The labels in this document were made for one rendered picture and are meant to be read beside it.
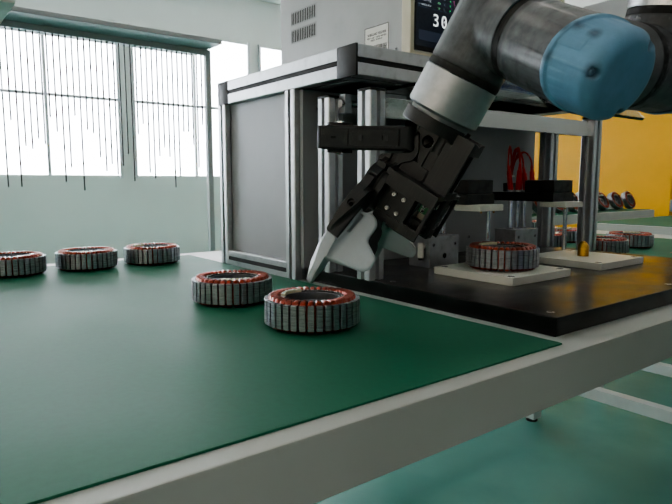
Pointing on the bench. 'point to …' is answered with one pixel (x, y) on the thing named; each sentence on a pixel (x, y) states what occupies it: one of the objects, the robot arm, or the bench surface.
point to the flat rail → (507, 121)
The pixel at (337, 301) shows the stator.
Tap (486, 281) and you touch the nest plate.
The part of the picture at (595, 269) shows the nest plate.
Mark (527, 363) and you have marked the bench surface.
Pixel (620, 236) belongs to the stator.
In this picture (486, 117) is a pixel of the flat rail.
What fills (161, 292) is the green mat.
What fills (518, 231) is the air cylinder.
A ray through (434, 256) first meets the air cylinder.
